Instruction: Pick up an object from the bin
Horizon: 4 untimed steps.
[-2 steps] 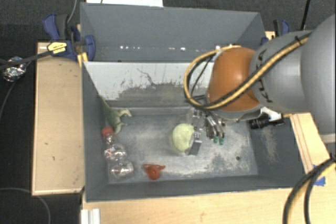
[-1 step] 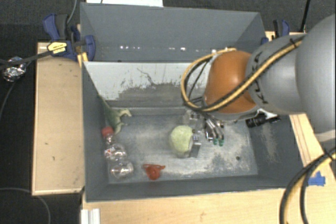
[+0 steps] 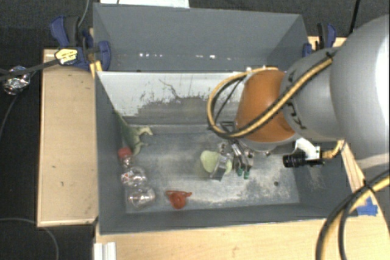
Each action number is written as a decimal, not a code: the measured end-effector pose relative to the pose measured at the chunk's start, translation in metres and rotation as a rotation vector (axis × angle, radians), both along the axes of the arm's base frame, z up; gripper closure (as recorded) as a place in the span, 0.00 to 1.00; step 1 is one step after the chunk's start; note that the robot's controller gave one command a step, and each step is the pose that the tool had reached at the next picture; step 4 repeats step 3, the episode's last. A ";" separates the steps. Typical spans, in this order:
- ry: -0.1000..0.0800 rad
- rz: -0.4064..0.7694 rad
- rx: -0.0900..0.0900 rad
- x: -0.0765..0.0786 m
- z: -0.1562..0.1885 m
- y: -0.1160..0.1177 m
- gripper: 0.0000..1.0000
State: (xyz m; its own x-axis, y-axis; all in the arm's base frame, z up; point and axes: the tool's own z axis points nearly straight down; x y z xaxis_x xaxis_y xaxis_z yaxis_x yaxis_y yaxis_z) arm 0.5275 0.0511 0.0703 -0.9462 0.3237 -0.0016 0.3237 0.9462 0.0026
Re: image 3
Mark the clear plastic bottle red cap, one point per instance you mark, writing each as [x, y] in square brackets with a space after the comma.
[135, 179]

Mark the black cylinder on white bracket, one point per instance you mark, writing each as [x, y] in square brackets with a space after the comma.
[293, 160]

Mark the red rubber toy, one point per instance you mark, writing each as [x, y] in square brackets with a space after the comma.
[177, 199]

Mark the green toy dinosaur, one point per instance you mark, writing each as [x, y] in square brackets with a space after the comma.
[131, 135]

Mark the pale green toy fruit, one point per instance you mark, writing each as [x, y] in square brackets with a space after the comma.
[208, 161]

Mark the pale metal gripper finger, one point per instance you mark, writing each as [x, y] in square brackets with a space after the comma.
[223, 150]
[221, 169]

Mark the grey metal bin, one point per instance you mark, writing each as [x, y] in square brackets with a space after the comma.
[182, 39]

